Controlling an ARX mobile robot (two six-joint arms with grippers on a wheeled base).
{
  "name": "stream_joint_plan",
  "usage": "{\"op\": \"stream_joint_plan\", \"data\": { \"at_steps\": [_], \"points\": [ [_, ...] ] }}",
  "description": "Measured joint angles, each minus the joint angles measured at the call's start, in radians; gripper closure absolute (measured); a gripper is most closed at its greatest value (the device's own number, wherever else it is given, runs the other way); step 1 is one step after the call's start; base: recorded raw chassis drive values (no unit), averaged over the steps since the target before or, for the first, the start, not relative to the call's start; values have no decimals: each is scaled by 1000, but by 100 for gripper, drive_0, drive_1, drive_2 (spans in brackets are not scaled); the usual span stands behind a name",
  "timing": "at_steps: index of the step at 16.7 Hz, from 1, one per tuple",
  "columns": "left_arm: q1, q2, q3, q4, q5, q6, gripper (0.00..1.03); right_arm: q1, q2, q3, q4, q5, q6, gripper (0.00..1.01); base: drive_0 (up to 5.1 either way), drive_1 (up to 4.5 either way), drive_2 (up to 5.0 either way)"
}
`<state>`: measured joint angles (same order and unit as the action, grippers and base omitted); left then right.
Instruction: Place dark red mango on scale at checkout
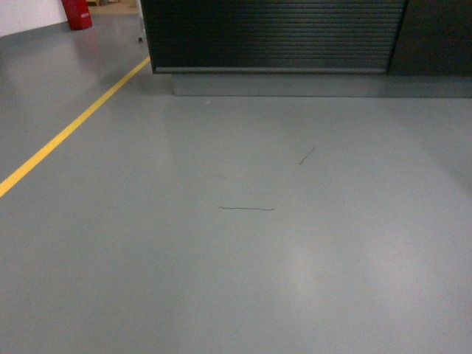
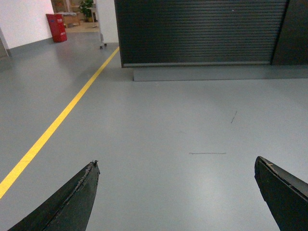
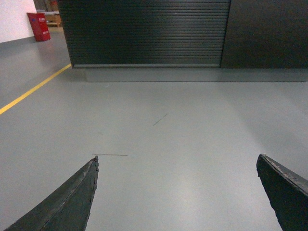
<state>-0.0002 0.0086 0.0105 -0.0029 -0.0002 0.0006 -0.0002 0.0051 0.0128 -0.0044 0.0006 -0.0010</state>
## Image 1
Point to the red fire extinguisher box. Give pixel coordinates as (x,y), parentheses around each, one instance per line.
(77,13)

